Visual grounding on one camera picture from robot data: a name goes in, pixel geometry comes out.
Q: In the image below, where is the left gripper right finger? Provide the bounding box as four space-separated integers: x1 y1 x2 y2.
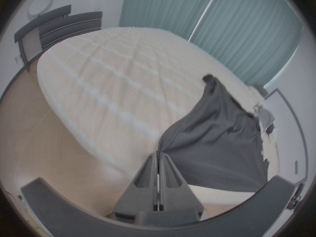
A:
158 152 205 218

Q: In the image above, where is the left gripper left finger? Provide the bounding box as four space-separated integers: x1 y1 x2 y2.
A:
114 152 158 219

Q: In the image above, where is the black T-shirt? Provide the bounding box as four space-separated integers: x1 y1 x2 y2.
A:
158 74 269 192

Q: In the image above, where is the bed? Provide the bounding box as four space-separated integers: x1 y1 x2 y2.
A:
37 27 309 205

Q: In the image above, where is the pile of clothes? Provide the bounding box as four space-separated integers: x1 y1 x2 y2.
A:
253 104 279 162

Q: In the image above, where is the white printed pillow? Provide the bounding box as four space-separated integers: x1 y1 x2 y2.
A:
246 84 266 108

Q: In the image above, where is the blue-green curtain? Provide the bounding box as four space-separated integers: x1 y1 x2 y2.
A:
190 0 304 88
119 0 221 42

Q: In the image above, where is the white ring lamp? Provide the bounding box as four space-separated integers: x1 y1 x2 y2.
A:
27 0 54 16

